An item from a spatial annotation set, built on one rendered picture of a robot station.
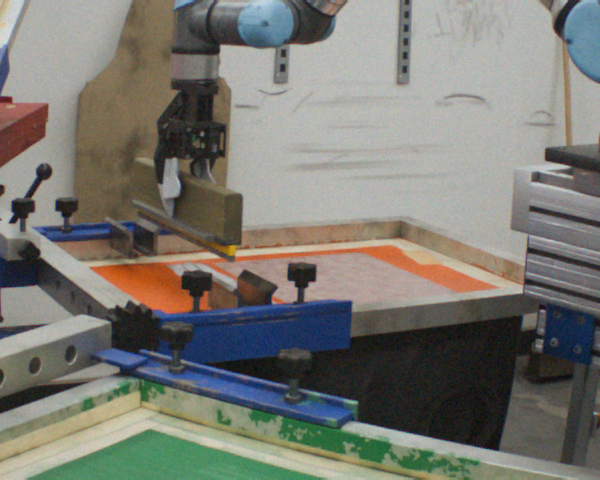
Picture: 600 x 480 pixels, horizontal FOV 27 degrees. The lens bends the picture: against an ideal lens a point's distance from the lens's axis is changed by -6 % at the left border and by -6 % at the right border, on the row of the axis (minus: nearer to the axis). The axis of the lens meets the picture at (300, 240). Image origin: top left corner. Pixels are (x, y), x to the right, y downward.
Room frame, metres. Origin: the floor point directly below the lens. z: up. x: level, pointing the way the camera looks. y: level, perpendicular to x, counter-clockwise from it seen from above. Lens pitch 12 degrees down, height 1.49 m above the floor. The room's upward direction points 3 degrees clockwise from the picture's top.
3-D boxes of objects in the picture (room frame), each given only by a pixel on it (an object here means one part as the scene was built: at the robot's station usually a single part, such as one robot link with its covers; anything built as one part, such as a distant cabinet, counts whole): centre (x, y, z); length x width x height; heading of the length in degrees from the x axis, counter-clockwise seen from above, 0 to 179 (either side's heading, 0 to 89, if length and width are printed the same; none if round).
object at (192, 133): (2.00, 0.17, 1.23); 0.09 x 0.08 x 0.12; 30
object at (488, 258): (2.13, -0.01, 0.97); 0.79 x 0.58 x 0.04; 119
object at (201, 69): (2.01, 0.17, 1.31); 0.08 x 0.08 x 0.05
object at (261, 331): (1.77, 0.06, 0.98); 0.30 x 0.05 x 0.07; 119
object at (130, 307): (1.60, 0.21, 1.02); 0.07 x 0.06 x 0.07; 119
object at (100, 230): (2.26, 0.34, 0.98); 0.30 x 0.05 x 0.07; 119
